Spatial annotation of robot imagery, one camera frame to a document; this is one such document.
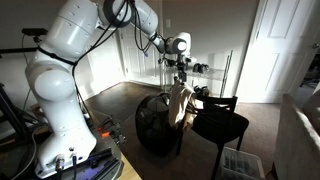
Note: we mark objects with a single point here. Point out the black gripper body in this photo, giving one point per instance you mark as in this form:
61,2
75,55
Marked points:
182,64

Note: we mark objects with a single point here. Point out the beige clothing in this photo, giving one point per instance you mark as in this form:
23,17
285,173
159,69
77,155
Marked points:
181,96

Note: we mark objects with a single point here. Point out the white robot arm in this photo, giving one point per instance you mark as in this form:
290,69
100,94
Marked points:
51,73

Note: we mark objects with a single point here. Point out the black mesh laundry bag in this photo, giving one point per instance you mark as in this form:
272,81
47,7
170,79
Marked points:
152,124

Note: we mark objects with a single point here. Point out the black shoes top shelf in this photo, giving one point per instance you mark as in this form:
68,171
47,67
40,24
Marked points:
200,68

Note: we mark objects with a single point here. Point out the black shoes shelf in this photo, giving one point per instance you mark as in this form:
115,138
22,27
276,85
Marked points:
200,68
204,91

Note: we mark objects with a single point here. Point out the black shoes middle shelf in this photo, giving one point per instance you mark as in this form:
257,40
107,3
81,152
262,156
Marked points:
204,91

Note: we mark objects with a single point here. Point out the black wooden chair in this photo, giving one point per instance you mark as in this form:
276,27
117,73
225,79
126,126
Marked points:
217,122

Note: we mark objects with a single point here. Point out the white closet doors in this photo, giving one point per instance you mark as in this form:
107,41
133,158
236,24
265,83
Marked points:
119,59

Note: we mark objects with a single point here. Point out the black orange clamps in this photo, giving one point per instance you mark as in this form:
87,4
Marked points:
111,127

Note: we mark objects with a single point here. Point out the clear plastic storage bin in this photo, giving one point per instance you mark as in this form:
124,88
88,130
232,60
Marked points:
239,165

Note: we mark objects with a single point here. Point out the white panel door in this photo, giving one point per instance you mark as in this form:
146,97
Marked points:
284,40

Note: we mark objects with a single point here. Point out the grey sofa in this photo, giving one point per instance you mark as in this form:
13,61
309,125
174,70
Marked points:
297,152

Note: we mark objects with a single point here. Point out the metal wire shoe rack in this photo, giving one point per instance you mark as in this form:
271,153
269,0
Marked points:
215,79

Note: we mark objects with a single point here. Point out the black camera on stand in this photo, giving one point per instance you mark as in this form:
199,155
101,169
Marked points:
35,33

